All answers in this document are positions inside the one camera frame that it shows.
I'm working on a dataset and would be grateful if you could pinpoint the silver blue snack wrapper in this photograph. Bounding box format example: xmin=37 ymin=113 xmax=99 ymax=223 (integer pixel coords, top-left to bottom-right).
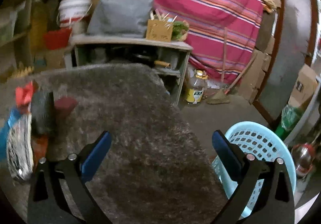
xmin=1 ymin=108 xmax=34 ymax=182

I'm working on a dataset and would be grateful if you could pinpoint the red plastic basket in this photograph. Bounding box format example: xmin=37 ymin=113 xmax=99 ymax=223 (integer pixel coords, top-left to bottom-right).
xmin=43 ymin=28 xmax=72 ymax=50

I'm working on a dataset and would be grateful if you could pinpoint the steel kettle red trim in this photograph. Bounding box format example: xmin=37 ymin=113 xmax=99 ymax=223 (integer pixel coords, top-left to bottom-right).
xmin=291 ymin=143 xmax=316 ymax=178

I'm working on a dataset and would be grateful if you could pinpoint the grey wooden side cabinet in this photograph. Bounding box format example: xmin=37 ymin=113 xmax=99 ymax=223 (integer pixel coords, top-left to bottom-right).
xmin=69 ymin=34 xmax=193 ymax=105

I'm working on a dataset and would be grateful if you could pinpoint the cardboard box at right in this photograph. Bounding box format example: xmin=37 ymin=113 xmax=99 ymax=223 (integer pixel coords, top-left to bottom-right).
xmin=288 ymin=64 xmax=318 ymax=111

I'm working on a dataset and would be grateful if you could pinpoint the grey cloth cover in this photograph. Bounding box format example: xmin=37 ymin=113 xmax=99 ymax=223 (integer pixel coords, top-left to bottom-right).
xmin=87 ymin=0 xmax=154 ymax=38

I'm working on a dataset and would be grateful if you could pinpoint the wooden rolling pin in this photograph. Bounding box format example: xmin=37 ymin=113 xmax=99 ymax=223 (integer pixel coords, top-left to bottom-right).
xmin=154 ymin=60 xmax=171 ymax=69

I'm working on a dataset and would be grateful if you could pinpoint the light blue plastic basket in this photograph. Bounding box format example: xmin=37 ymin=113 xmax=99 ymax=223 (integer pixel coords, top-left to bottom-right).
xmin=212 ymin=121 xmax=297 ymax=219

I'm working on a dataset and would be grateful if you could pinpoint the tan cutlery holder box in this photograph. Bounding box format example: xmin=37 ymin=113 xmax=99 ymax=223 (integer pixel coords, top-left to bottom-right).
xmin=146 ymin=20 xmax=173 ymax=42

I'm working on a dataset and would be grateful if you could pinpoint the white plastic bucket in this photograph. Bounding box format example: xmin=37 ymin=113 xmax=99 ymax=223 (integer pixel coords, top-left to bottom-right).
xmin=57 ymin=0 xmax=92 ymax=28

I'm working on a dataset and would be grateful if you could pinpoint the pink striped cloth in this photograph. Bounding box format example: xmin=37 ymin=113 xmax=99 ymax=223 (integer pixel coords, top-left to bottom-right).
xmin=154 ymin=0 xmax=263 ymax=84

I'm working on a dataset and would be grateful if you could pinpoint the green plastic bag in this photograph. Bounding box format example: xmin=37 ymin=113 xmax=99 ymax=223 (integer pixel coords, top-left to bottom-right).
xmin=275 ymin=104 xmax=303 ymax=141

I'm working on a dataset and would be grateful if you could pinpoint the grey shaggy table mat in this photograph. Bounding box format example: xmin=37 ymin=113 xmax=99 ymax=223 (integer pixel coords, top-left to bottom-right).
xmin=1 ymin=64 xmax=226 ymax=223

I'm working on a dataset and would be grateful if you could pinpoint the wooden shelf unit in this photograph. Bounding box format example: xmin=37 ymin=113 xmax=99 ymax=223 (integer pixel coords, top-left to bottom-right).
xmin=1 ymin=0 xmax=33 ymax=82

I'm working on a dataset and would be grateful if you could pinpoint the red paper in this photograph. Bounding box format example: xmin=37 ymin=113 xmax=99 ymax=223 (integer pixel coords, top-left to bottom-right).
xmin=15 ymin=81 xmax=34 ymax=114

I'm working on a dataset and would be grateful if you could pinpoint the clear oil bottle yellow label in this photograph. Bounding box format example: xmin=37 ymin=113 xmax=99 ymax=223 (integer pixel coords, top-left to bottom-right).
xmin=185 ymin=70 xmax=208 ymax=105

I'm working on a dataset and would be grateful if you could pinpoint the straw broom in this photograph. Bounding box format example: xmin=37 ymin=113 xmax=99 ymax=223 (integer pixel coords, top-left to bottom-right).
xmin=206 ymin=27 xmax=257 ymax=105

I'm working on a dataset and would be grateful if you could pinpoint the green vegetables bundle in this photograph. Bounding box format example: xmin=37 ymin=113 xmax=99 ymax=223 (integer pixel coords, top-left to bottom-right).
xmin=171 ymin=21 xmax=189 ymax=41

